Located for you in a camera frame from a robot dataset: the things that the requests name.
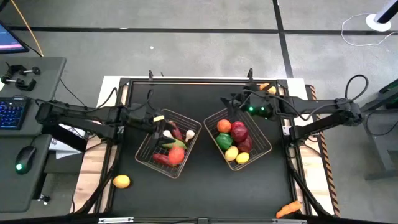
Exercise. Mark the orange yellow mango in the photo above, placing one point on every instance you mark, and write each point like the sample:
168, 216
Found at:
266, 88

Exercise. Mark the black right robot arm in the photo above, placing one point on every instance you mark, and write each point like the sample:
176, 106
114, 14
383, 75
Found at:
311, 105

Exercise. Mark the striped hazard tape strip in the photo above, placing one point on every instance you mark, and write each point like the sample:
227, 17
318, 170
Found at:
328, 171

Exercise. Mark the long green vegetable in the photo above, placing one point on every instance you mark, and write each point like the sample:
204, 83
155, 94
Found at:
178, 144

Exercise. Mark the small orange fruit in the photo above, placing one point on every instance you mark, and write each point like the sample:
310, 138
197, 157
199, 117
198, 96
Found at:
224, 126

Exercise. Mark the red orange pumpkin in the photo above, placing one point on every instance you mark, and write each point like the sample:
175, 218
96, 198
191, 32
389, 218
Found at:
176, 155

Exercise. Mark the white metal bracket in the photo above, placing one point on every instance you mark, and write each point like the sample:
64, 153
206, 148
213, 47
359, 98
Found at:
285, 130

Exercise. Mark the white papers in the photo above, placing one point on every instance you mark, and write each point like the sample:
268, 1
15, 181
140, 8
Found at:
63, 149

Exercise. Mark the small black camera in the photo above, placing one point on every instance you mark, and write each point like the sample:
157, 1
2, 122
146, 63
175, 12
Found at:
202, 221

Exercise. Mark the red chili pepper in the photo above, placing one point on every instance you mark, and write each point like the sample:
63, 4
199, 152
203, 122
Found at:
161, 159
176, 130

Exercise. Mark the grey side stand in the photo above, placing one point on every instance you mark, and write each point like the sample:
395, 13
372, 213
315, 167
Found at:
379, 124

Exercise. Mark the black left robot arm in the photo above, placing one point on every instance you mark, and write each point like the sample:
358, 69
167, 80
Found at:
77, 113

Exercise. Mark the black box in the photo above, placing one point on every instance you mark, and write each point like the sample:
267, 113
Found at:
66, 140

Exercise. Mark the yellow lemon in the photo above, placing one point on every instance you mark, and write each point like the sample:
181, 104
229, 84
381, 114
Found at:
231, 153
242, 158

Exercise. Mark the computer monitor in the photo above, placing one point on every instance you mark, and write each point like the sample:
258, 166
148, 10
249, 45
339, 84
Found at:
11, 39

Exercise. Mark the orange carrot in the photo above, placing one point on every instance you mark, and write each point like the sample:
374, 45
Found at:
289, 209

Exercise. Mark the white standing fan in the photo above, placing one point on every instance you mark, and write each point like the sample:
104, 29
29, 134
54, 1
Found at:
377, 21

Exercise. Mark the dark red fruit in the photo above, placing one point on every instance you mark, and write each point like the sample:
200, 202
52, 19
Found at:
247, 146
238, 131

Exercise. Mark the black C-clamp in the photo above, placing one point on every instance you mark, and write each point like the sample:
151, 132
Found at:
23, 71
18, 83

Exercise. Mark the orange yellow citrus fruit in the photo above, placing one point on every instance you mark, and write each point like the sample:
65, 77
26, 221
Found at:
121, 181

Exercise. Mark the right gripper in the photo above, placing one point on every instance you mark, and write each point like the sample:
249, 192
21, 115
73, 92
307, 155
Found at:
258, 107

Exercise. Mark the black computer mouse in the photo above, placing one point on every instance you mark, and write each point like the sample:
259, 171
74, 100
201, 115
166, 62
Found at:
25, 159

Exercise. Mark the white garlic bulb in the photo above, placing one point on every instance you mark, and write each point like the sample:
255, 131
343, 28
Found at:
189, 134
168, 133

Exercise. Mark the black clamp bracket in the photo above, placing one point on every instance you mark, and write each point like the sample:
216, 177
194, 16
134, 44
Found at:
249, 74
150, 74

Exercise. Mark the grey desk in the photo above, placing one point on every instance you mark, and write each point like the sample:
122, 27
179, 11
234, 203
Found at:
46, 77

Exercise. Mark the black keyboard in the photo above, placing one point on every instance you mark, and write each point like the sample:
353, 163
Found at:
12, 112

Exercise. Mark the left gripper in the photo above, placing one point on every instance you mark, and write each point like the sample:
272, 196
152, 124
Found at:
143, 115

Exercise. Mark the black aluminium table frame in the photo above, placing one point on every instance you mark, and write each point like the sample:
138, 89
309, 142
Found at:
202, 81

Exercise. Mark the silver metal bracket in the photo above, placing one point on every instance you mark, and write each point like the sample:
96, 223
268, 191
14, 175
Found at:
115, 220
289, 221

